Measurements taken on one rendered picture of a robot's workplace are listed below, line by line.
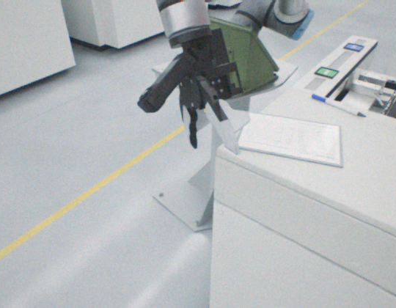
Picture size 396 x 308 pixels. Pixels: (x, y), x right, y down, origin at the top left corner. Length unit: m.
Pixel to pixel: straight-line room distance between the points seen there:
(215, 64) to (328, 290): 0.50
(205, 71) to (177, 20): 0.09
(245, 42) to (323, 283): 0.75
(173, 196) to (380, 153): 1.36
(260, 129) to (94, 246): 1.24
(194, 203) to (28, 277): 0.89
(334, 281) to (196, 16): 0.55
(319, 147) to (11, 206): 1.78
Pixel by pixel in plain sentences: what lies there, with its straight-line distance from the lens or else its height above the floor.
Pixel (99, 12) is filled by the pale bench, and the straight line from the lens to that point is 3.91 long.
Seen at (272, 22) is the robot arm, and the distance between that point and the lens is 1.30.
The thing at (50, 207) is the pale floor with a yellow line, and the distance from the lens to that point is 2.04.
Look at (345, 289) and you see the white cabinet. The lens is 0.74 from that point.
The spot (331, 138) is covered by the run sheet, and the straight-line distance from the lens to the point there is 0.74.
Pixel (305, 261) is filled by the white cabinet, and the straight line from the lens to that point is 0.73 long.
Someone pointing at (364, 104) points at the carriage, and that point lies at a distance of 1.10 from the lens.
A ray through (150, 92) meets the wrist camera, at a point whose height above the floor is 1.13.
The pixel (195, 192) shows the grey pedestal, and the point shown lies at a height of 0.01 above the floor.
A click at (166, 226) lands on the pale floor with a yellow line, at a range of 1.78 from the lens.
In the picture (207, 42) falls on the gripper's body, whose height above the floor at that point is 1.18.
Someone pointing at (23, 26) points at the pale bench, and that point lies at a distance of 3.22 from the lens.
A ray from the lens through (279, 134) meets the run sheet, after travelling 0.72.
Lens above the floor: 1.36
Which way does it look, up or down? 39 degrees down
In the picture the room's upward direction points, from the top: straight up
